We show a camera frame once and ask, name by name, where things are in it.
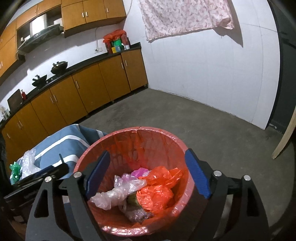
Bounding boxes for olive green plastic bag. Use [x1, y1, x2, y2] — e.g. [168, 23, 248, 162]
[126, 193, 142, 209]

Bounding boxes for wooden plank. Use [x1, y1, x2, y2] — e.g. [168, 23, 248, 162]
[271, 118, 295, 160]

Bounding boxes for red plastic bag front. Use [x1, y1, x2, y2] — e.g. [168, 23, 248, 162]
[144, 166, 183, 188]

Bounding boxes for black wok left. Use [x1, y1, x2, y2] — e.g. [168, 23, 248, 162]
[32, 75, 47, 88]

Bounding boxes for white plastic bag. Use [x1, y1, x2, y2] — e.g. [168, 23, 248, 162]
[119, 202, 154, 223]

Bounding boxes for red bag covered appliance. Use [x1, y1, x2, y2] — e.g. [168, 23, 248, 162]
[103, 29, 130, 54]

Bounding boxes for red bottle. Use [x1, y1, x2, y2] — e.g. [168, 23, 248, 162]
[21, 90, 27, 101]

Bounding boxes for upper cabinets right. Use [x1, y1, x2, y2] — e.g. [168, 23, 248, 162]
[61, 0, 126, 38]

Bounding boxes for red plastic bag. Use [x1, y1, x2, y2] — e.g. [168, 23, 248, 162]
[136, 185, 174, 214]
[144, 166, 183, 188]

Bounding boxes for upper cabinets left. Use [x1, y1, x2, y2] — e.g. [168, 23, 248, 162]
[0, 20, 25, 84]

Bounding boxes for range hood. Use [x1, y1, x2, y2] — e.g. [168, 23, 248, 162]
[16, 12, 65, 55]

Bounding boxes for clear jar on counter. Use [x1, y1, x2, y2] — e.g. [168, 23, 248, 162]
[0, 105, 10, 120]

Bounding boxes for pink floral hanging cloth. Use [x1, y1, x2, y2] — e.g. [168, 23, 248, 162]
[138, 0, 234, 42]

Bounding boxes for large bubble wrap sheet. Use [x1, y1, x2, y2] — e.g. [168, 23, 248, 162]
[20, 149, 41, 180]

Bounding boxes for red plastic basket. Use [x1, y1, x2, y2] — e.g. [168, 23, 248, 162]
[74, 126, 194, 237]

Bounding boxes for dark cutting board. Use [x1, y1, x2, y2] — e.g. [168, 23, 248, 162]
[8, 89, 23, 113]

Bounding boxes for magenta plastic bag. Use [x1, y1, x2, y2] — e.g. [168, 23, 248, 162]
[121, 168, 150, 181]

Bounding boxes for black lidded wok right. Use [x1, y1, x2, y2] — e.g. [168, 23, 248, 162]
[51, 61, 68, 75]

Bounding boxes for clear plastic bag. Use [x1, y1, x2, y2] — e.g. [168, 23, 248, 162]
[90, 175, 147, 210]

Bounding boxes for lower kitchen cabinets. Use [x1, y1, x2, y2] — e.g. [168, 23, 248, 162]
[1, 43, 148, 164]

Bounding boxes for blue striped tablecloth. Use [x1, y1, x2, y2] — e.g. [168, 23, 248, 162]
[33, 124, 107, 179]

